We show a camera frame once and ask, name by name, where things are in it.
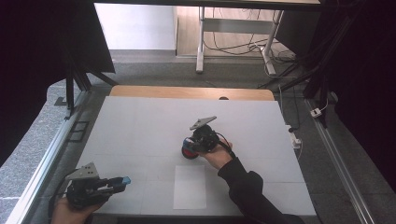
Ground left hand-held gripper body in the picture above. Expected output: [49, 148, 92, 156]
[64, 161, 110, 210]

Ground black metal stand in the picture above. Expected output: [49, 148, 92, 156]
[54, 52, 120, 120]

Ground white paper sheet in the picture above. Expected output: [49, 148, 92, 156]
[173, 164, 207, 210]

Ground aluminium floor rail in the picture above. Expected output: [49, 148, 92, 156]
[5, 90, 92, 224]
[304, 98, 376, 224]

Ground wooden table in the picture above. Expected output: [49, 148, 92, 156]
[109, 85, 276, 102]

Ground white desk frame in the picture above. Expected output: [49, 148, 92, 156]
[195, 7, 285, 77]

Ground large white table board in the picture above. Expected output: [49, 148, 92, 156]
[74, 95, 317, 217]

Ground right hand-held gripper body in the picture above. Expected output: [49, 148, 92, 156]
[189, 115, 221, 154]

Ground tangle of black floor cables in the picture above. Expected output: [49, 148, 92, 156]
[204, 7, 297, 63]

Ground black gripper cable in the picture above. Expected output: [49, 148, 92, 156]
[47, 174, 76, 220]
[215, 132, 237, 160]

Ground person's right hand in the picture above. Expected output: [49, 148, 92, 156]
[198, 138, 235, 171]

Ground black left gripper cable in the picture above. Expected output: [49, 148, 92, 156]
[47, 174, 76, 220]

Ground white power strip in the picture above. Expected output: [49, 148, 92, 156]
[285, 124, 303, 150]

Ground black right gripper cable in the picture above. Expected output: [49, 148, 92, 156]
[215, 132, 237, 160]

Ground black curtain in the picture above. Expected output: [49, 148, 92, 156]
[275, 0, 396, 195]
[0, 0, 116, 167]

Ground round red ink pad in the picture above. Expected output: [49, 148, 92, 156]
[181, 146, 201, 161]

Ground person's left hand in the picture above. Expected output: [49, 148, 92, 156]
[50, 196, 106, 224]

